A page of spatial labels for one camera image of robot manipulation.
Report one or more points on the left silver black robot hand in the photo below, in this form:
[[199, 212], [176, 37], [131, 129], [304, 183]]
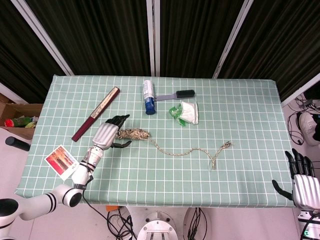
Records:
[[105, 135]]

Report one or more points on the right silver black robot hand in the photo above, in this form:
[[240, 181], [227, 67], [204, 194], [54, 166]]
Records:
[[306, 190]]

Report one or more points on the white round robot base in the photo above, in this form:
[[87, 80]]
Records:
[[157, 227]]

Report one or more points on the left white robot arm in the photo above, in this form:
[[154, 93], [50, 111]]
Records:
[[78, 172]]

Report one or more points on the dark red folded fan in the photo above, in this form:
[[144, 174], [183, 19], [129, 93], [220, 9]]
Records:
[[95, 115]]

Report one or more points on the red orange photo postcard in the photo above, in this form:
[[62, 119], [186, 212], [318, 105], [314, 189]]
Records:
[[60, 161]]

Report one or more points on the blue white spray can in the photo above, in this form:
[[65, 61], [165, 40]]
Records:
[[149, 100]]

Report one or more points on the green checked tablecloth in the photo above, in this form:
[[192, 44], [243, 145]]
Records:
[[160, 180]]

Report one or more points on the green toy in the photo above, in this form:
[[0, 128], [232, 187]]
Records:
[[22, 121]]

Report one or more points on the black cylinder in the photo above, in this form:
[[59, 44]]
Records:
[[17, 144]]

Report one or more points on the brown cardboard box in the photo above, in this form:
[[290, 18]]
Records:
[[20, 108]]

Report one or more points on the red toy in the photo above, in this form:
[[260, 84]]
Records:
[[9, 123]]

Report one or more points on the black pleated curtain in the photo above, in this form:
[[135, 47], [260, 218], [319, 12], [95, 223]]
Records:
[[107, 37]]

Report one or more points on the white metal frame post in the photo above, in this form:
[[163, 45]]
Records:
[[153, 37], [232, 37], [300, 93], [42, 35], [12, 93]]

